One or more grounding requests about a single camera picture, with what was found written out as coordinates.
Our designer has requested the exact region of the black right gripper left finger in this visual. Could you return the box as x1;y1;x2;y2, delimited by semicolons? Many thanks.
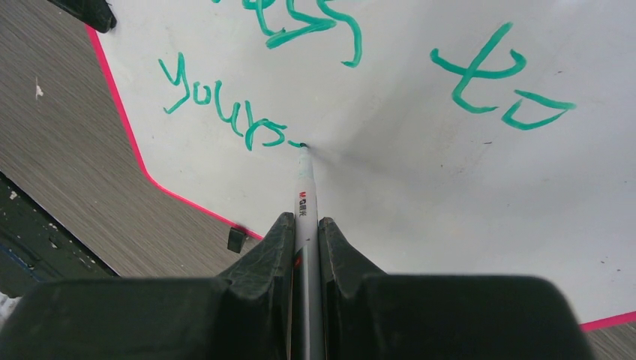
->
1;212;295;359

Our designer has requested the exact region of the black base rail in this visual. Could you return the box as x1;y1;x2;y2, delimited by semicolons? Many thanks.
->
1;174;118;297

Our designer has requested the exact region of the whiteboard metal wire stand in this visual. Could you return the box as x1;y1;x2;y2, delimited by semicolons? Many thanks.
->
226;226;248;254

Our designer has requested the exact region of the green whiteboard marker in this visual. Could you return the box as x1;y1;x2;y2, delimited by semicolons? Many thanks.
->
291;142;326;359

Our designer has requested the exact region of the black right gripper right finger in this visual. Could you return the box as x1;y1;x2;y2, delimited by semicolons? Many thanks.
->
318;217;594;359

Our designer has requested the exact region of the red-framed whiteboard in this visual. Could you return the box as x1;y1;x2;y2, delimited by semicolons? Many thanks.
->
88;1;635;329

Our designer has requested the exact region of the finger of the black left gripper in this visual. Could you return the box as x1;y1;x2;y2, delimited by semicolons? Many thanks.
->
49;0;117;34

